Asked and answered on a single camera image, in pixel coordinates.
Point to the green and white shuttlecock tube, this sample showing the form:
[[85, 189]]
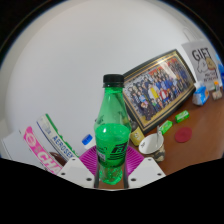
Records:
[[55, 136]]

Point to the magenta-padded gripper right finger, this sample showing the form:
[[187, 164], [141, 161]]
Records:
[[148, 170]]

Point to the white paper gift bag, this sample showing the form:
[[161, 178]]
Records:
[[203, 63]]

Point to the floral cup with white inside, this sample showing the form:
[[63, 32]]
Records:
[[150, 146]]

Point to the framed group photo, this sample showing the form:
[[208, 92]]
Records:
[[156, 90]]

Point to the pink shuttlecock tube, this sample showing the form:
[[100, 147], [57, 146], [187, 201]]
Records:
[[38, 150]]

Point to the flat round red coaster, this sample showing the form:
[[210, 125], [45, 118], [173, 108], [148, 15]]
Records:
[[183, 134]]

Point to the green plastic drink bottle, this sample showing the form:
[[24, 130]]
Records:
[[112, 140]]

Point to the blue and white tissue pack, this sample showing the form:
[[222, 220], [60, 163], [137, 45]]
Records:
[[200, 96]]

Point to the white flat board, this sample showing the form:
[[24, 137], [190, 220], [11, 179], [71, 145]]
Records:
[[15, 146]]

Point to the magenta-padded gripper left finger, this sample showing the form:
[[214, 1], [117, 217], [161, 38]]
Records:
[[76, 170]]

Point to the metal spoon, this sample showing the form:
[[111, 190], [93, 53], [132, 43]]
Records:
[[158, 135]]

